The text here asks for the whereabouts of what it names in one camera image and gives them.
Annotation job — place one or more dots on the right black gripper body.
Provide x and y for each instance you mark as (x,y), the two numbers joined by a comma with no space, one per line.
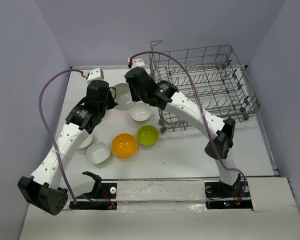
(136,95)

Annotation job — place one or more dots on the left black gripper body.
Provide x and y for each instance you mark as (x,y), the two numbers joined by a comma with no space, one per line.
(109,103)

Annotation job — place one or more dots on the white round bowl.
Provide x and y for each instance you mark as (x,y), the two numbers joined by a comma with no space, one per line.
(123,97)
(140,112)

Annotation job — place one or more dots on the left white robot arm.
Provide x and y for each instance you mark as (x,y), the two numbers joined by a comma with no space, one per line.
(48,188)

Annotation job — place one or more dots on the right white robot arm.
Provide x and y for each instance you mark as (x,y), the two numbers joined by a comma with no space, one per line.
(219,132)

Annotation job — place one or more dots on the white bowl under arm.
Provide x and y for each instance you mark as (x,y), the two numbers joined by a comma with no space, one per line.
(86,142)

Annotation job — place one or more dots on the green round bowl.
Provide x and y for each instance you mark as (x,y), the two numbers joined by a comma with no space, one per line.
(147,135)

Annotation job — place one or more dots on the yellow round bowl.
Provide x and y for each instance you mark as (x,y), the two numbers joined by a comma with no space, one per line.
(124,145)

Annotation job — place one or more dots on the white square bowl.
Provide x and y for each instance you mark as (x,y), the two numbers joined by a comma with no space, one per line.
(98,153)

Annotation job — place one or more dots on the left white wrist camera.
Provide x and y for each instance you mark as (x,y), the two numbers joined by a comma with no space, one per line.
(94,75)

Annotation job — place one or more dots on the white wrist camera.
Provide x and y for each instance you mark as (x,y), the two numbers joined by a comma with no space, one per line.
(136,62)
(94,75)

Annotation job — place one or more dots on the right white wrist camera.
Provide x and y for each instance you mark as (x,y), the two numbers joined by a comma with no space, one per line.
(136,62)

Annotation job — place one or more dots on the grey wire dish rack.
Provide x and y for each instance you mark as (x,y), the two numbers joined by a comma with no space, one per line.
(215,75)

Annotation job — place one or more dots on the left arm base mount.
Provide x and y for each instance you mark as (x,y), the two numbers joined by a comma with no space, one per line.
(93,193)

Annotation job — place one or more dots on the metal front rail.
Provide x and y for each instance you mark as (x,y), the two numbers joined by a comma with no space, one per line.
(164,179)

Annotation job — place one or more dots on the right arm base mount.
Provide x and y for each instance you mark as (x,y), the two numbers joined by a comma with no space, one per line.
(222,197)

